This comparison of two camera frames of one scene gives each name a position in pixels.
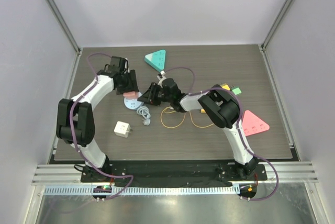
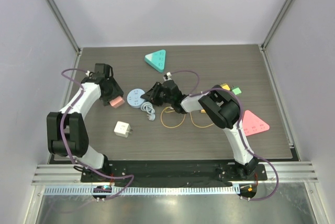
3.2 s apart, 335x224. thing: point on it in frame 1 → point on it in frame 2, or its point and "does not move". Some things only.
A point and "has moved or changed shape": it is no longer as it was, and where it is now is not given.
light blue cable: x=144 y=111 → x=147 y=107
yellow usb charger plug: x=225 y=86 does not move
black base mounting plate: x=173 y=171 does not move
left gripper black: x=133 y=86 → x=116 y=91
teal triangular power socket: x=156 y=59 does not move
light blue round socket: x=132 y=104 has moved or changed shape
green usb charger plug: x=236 y=90 does not move
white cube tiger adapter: x=122 y=129 does not move
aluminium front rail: x=289 y=172 does not move
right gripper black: x=152 y=94 does not move
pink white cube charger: x=132 y=94 → x=117 y=101
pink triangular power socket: x=252 y=125 does not move
